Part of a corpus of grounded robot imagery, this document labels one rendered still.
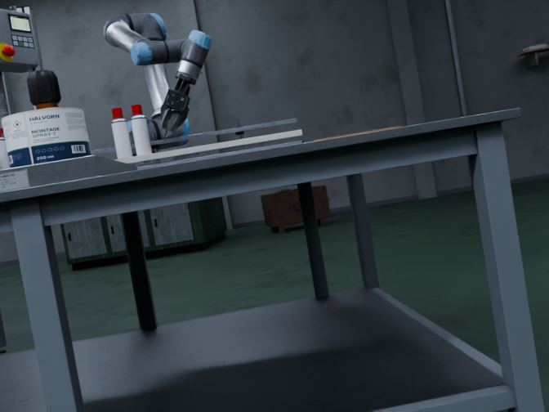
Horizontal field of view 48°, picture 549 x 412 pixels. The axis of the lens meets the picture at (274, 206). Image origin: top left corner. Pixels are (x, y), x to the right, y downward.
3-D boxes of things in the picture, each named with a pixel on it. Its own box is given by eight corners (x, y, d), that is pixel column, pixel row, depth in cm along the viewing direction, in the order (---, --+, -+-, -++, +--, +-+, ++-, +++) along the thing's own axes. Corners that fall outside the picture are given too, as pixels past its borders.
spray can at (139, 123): (137, 167, 205) (127, 105, 204) (140, 167, 210) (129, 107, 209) (153, 164, 205) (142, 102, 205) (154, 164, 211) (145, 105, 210)
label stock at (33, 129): (11, 174, 147) (1, 113, 146) (11, 179, 165) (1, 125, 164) (98, 162, 155) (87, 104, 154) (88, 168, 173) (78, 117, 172)
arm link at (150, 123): (121, 158, 239) (113, 124, 239) (153, 154, 245) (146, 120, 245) (129, 154, 228) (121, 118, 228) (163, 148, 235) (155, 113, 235)
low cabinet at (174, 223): (229, 235, 973) (220, 187, 970) (207, 249, 801) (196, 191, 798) (113, 253, 992) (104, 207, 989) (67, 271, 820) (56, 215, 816)
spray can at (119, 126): (118, 170, 205) (107, 108, 204) (120, 170, 210) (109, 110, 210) (134, 167, 206) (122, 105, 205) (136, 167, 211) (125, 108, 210)
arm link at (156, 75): (150, 154, 244) (118, 21, 246) (185, 148, 251) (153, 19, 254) (160, 146, 234) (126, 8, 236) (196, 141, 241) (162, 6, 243)
